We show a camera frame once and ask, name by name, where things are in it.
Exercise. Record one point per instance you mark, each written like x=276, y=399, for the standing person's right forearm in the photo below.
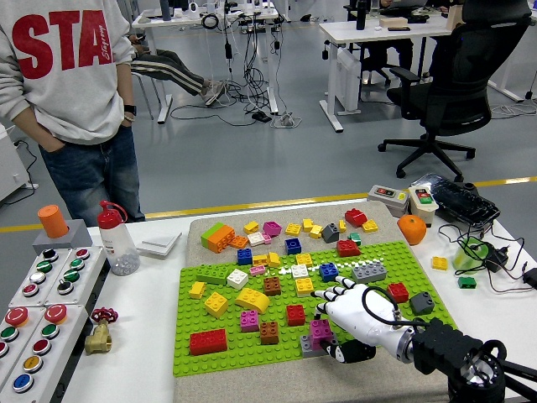
x=27, y=126

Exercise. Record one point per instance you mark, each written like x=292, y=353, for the black plug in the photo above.
x=531, y=278

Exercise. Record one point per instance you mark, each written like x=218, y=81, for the grey-brown cushion mat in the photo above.
x=377, y=382

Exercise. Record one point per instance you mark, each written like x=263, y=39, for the grey metal chair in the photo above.
x=147, y=96

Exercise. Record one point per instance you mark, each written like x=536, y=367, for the standing person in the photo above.
x=71, y=92

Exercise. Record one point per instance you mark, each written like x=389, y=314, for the pink small toy brick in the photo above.
x=267, y=239

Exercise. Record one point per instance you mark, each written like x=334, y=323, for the red square toy brick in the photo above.
x=398, y=292
x=295, y=315
x=348, y=248

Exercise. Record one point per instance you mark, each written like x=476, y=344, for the yellow narrow toy brick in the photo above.
x=197, y=289
x=342, y=226

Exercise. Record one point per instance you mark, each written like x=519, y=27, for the grey block holder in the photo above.
x=77, y=239

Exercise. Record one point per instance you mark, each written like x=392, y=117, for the dark grey sloped toy brick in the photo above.
x=422, y=304

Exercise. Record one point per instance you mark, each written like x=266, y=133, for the green studded baseplate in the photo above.
x=239, y=361

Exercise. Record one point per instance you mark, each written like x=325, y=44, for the light wooden box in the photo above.
x=393, y=22

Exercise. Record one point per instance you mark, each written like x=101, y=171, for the black clear plastic tray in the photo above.
x=461, y=203

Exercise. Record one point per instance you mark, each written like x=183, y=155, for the clear bottle red cap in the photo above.
x=119, y=247

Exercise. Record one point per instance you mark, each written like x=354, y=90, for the orange cylinder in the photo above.
x=52, y=220

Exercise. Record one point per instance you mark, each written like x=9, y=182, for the orange long toy brick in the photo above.
x=222, y=240

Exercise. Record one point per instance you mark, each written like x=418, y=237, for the grey four-button control box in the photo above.
x=19, y=299

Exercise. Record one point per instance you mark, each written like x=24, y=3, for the black wristwatch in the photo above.
x=130, y=110

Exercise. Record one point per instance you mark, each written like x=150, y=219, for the green small toy brick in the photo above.
x=466, y=282
x=354, y=238

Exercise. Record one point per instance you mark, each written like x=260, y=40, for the white cabinet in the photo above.
x=12, y=168

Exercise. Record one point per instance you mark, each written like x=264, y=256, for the blue square toy brick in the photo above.
x=293, y=246
x=329, y=272
x=244, y=256

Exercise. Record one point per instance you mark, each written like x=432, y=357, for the magenta upturned toy brick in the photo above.
x=272, y=228

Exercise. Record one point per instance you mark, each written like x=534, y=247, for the grey emergency-stop five-button box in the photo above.
x=67, y=340

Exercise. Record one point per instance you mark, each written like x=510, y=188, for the light wooden board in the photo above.
x=453, y=17

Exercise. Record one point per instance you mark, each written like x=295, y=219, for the grey arch toy brick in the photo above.
x=306, y=346

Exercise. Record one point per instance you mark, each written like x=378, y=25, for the grey long toy brick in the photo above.
x=369, y=272

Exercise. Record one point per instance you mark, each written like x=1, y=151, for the white square toy brick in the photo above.
x=254, y=239
x=300, y=271
x=237, y=278

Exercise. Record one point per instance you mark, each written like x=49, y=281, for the brass valve red handwheel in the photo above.
x=98, y=340

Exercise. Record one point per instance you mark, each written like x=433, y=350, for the person behind desk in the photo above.
x=398, y=52

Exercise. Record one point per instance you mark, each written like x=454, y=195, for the red sloped toy brick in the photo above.
x=355, y=217

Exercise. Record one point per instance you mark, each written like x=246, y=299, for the black bottle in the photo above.
x=360, y=17

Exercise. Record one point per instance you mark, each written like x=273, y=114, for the black phone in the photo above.
x=398, y=28

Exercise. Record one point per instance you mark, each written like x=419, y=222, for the grey key-switch control box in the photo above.
x=90, y=273

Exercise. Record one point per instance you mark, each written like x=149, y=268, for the orange fruit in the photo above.
x=411, y=231

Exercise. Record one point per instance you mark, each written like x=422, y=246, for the black power strip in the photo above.
x=261, y=117

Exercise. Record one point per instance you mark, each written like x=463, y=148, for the orange small toy brick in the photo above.
x=239, y=242

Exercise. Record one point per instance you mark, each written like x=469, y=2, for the seated person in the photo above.
x=168, y=67

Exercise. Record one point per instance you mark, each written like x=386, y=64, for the brown square toy brick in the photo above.
x=269, y=333
x=272, y=286

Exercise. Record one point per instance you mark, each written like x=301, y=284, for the grey start-stop switch box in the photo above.
x=386, y=202

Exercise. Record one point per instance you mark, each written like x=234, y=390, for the grey-blue bottle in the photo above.
x=165, y=10

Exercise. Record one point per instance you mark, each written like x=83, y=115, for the red long toy brick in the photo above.
x=208, y=342

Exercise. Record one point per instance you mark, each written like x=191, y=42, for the white wall switch plate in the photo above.
x=157, y=245

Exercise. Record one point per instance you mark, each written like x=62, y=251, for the standing person's left forearm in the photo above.
x=126, y=88

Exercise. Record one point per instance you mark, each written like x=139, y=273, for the black office chair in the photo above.
x=461, y=84

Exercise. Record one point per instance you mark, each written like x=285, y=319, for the magenta square toy brick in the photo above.
x=250, y=321
x=316, y=343
x=321, y=328

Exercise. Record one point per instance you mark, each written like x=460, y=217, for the grey emergency-stop control box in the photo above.
x=29, y=336

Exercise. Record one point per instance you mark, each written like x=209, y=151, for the yellow curved toy brick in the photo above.
x=252, y=299

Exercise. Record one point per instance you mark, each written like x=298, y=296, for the white computer case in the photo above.
x=348, y=80

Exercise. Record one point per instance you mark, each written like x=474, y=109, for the pink flat toy brick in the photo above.
x=257, y=270

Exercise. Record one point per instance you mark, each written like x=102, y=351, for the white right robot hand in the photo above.
x=356, y=310

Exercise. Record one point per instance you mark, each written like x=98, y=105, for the white start-stop switch box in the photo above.
x=421, y=210

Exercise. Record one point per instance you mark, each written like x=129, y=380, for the lime long toy brick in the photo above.
x=212, y=274
x=208, y=233

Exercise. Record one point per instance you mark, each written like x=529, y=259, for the yellow square toy brick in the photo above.
x=304, y=260
x=216, y=304
x=292, y=228
x=315, y=231
x=439, y=263
x=304, y=287
x=369, y=226
x=259, y=260
x=273, y=259
x=307, y=224
x=251, y=227

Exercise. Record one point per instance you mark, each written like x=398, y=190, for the green tape roll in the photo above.
x=465, y=260

